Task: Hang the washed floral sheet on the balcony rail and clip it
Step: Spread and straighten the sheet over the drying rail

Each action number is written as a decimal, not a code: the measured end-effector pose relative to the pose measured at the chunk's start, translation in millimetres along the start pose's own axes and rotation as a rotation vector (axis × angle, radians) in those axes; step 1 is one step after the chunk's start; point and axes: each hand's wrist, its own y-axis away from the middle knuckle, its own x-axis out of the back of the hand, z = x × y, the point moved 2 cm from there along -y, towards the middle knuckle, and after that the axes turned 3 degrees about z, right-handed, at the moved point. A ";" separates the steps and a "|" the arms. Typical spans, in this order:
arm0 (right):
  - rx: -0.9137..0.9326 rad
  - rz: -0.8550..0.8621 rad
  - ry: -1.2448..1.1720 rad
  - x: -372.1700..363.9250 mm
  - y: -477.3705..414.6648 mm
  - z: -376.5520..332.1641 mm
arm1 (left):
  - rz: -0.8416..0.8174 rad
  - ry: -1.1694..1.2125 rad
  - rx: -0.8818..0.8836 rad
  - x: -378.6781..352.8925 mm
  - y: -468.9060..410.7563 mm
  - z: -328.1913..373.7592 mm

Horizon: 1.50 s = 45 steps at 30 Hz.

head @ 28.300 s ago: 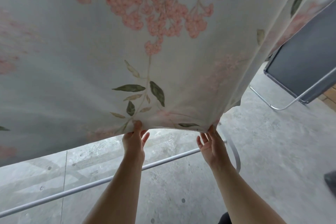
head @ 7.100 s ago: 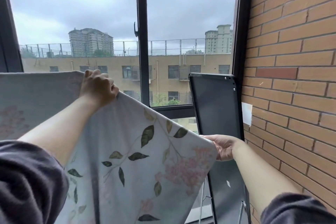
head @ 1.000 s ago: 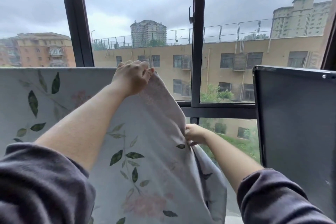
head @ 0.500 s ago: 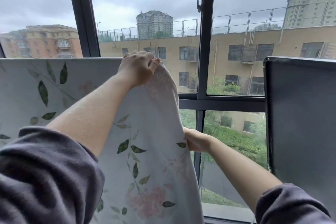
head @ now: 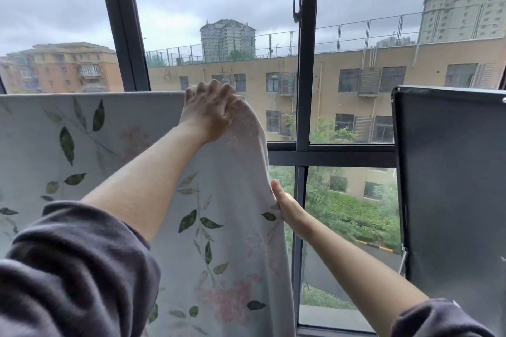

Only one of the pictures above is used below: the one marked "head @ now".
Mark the grey tall apartment block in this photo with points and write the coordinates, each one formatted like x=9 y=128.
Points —
x=227 y=40

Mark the black flat panel board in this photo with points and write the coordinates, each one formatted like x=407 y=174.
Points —
x=454 y=190

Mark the black metal window frame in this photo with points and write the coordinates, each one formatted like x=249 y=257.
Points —
x=308 y=72

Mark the floral light blue bedsheet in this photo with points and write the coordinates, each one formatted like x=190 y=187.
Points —
x=237 y=250

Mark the person's left hand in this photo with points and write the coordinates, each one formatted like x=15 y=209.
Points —
x=209 y=111

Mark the brown brick building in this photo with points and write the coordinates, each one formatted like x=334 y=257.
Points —
x=59 y=68

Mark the person's right forearm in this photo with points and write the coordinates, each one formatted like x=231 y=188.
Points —
x=355 y=273

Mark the white tall apartment buildings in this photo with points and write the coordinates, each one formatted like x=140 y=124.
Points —
x=462 y=13

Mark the person's right hand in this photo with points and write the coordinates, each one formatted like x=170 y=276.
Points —
x=292 y=216

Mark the long beige building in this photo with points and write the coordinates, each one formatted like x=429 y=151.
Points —
x=395 y=60

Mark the person's dark right sleeve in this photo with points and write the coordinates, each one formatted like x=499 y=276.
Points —
x=435 y=321

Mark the person's dark left sleeve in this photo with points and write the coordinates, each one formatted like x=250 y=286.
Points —
x=79 y=277

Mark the person's dark sleeve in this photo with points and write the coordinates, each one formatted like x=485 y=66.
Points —
x=79 y=277
x=435 y=321

